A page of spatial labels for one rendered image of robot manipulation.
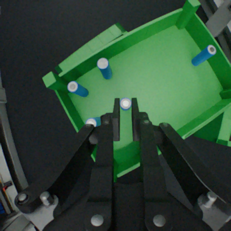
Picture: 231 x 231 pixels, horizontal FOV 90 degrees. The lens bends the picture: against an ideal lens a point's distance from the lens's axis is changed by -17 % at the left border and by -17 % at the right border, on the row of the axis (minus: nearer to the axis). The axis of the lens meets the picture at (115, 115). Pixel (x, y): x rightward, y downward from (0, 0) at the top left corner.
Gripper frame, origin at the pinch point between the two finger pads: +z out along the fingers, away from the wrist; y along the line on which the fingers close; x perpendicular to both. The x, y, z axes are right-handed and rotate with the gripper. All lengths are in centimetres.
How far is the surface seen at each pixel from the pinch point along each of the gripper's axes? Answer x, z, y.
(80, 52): 9.1, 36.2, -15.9
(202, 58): 7.4, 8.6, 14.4
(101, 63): 6.6, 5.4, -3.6
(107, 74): 4.4, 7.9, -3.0
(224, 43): 16, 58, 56
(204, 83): 2.4, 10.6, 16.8
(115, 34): 15.0, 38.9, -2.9
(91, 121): -1.5, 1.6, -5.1
